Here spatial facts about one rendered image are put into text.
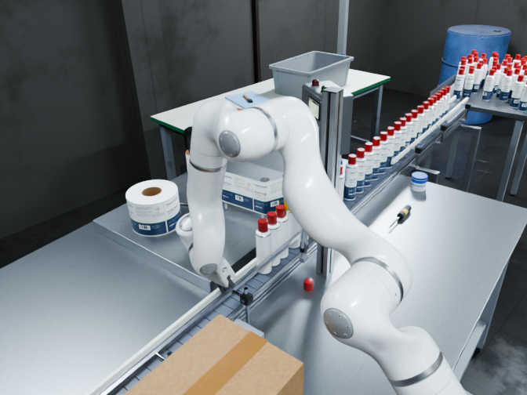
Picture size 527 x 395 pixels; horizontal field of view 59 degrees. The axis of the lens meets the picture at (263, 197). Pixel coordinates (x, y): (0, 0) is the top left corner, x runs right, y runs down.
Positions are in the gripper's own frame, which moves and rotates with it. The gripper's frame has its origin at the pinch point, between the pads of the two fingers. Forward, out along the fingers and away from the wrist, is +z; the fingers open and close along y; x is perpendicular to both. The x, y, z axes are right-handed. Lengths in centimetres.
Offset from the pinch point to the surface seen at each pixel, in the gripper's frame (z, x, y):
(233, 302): 6.5, 0.7, -1.6
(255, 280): 10.6, -10.7, -0.9
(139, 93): 59, -129, 216
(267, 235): -2.7, -21.1, -2.3
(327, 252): 11.6, -31.8, -16.5
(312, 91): -36, -55, -5
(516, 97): 81, -227, -30
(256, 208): 15.2, -40.7, 21.8
